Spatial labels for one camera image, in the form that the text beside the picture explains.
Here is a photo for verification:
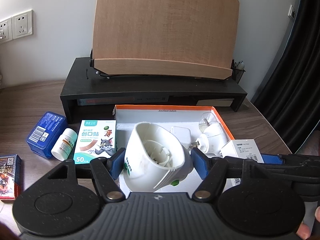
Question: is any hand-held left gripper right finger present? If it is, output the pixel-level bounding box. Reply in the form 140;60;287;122
191;149;274;203

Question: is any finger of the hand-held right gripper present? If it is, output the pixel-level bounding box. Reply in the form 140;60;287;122
260;154;320;171

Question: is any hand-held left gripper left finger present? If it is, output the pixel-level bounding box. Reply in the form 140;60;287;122
46;148;126;204

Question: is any white plug-in heater with bottle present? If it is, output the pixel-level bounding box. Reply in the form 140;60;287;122
195;112;227;156

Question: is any small white cardboard box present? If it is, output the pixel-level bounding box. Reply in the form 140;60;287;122
220;139;265;188

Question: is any white charger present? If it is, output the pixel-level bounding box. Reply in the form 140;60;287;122
170;126;192;148

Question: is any white plug-in mosquito heater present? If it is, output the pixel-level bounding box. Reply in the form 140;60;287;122
123;122;195;193

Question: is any white pill bottle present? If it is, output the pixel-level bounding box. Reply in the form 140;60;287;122
51;128;78;161

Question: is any orange and white cardboard box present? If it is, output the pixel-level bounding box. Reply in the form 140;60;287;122
112;105;235;198

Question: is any person's right hand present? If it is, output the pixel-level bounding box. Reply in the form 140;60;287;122
296;201;320;240

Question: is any green and white bandage box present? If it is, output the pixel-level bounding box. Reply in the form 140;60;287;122
73;119;117;166

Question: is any blue plastic box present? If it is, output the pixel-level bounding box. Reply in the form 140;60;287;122
26;111;69;159

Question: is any black monitor riser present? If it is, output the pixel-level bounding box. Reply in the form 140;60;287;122
60;57;248;125

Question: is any black mesh pen holder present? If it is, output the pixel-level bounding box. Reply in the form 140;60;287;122
231;59;247;84

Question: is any dark curtain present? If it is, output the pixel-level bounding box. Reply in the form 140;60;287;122
252;0;320;155

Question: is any dark playing card box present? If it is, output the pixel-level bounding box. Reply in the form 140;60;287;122
0;154;22;201

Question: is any wooden book stand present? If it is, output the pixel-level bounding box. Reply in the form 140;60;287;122
89;0;241;81

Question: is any white wall socket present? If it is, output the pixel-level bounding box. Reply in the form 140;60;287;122
0;17;13;43
12;9;34;40

